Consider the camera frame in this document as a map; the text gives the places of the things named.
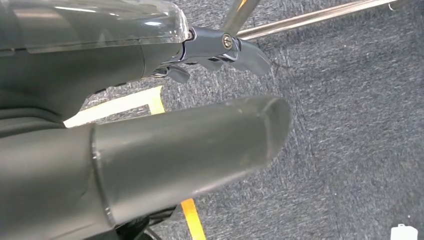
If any stainless steel workbench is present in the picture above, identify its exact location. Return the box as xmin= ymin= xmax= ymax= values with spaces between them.
xmin=220 ymin=0 xmax=412 ymax=41

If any black robot wheeled base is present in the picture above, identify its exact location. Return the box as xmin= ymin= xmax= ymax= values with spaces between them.
xmin=115 ymin=205 xmax=178 ymax=240

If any white power adapter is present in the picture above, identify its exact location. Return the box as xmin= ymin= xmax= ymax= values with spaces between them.
xmin=390 ymin=223 xmax=419 ymax=240

